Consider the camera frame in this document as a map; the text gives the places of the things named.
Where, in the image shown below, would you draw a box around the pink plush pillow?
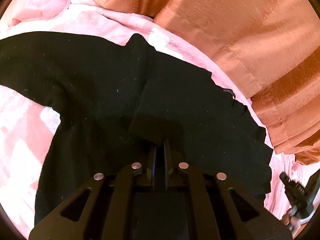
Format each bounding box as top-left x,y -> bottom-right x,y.
4,0 -> 71,27

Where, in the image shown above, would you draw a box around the pink fleece blanket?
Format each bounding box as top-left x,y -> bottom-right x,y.
1,0 -> 306,235

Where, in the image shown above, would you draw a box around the orange curtain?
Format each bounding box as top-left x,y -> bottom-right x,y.
93,0 -> 319,165

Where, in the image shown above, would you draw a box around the black small garment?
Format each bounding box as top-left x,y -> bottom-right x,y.
1,32 -> 272,222

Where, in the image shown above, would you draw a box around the person's right hand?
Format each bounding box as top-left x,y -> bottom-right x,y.
280,209 -> 304,236

